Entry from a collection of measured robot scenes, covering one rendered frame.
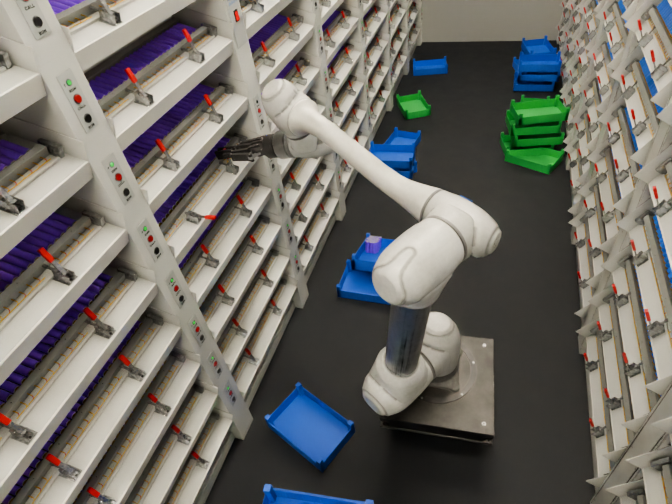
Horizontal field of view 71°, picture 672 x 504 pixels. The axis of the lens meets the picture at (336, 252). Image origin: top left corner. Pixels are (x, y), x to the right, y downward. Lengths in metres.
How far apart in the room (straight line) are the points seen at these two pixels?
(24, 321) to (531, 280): 2.11
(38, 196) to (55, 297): 0.21
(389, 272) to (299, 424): 1.17
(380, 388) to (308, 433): 0.60
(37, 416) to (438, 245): 0.92
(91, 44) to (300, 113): 0.49
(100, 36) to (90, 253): 0.47
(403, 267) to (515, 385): 1.23
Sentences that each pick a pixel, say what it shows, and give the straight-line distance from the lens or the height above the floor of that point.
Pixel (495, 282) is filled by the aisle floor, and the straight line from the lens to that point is 2.47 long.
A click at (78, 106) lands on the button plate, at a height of 1.42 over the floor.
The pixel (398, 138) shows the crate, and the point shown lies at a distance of 3.58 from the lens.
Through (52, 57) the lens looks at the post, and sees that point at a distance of 1.11.
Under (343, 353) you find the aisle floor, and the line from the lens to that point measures 2.19.
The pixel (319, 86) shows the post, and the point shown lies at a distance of 2.41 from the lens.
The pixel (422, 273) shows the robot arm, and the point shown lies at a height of 1.07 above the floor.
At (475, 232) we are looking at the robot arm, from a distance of 1.09.
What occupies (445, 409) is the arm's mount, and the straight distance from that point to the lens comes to 1.72.
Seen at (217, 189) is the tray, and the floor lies 0.94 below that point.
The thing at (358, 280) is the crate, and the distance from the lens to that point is 2.46.
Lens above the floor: 1.79
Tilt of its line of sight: 43 degrees down
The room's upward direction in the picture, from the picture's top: 9 degrees counter-clockwise
